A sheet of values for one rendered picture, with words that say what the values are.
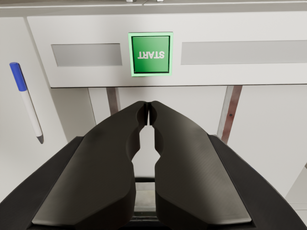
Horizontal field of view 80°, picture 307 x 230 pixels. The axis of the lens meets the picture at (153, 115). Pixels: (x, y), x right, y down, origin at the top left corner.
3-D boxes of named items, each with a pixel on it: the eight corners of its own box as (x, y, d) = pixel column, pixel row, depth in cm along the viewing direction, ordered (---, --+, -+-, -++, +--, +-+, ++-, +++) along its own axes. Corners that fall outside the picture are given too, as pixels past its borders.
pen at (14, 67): (43, 145, 31) (14, 64, 24) (37, 145, 31) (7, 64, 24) (46, 141, 32) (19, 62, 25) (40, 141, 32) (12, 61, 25)
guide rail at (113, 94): (133, 200, 66) (132, 208, 64) (127, 200, 66) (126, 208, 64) (114, 62, 39) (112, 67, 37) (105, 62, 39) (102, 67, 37)
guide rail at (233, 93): (208, 199, 66) (210, 207, 64) (202, 199, 66) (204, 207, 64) (242, 60, 39) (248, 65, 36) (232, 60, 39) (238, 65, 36)
